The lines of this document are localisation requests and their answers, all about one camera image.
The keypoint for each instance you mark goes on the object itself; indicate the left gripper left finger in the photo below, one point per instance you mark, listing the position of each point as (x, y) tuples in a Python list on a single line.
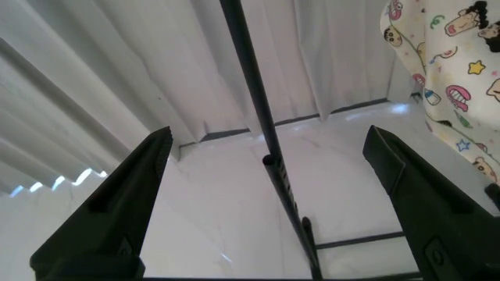
[(105, 226)]

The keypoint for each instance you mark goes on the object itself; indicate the black clothes rack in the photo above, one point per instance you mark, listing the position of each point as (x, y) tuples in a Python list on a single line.
[(253, 78)]

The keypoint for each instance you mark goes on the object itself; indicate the white curtain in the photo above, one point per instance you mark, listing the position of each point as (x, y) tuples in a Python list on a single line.
[(117, 58)]

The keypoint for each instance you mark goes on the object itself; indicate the cream printed garment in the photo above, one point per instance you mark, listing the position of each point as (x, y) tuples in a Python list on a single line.
[(461, 58)]

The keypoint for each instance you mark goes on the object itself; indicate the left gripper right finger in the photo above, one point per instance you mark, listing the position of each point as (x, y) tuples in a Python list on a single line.
[(441, 226)]

